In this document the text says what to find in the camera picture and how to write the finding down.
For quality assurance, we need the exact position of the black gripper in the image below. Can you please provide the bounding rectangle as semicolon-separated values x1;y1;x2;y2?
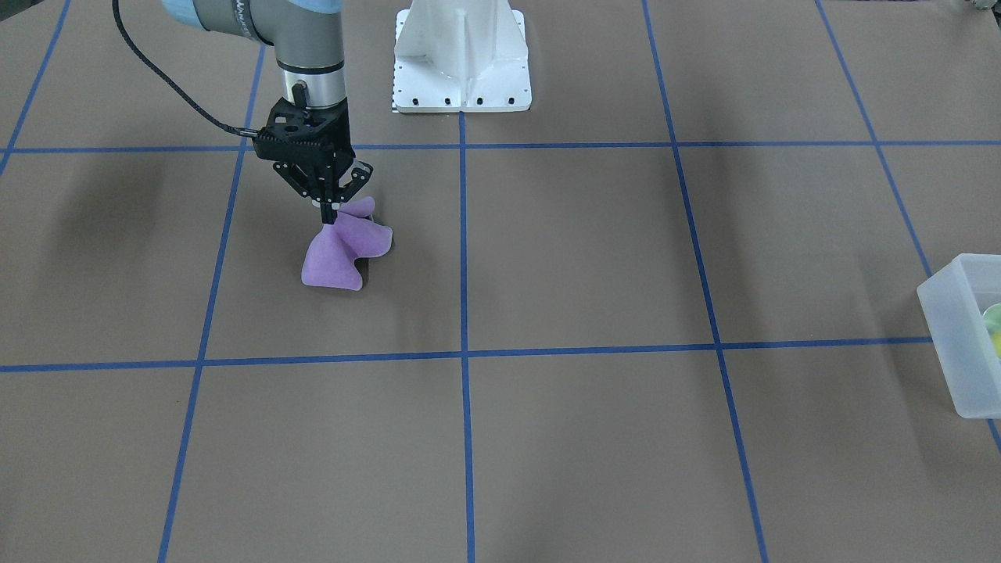
253;100;373;224

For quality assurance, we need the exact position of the purple cloth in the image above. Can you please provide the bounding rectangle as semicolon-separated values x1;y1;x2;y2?
300;196;393;291

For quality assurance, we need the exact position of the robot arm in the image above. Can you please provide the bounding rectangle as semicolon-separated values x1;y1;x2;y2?
162;1;372;224

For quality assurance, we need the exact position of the translucent plastic storage box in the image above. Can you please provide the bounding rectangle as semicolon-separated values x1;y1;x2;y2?
917;253;1000;419

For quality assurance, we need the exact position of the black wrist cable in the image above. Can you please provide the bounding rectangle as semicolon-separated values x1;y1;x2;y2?
112;0;260;138

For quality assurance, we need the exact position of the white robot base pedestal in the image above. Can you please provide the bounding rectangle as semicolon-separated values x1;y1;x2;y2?
391;1;533;114

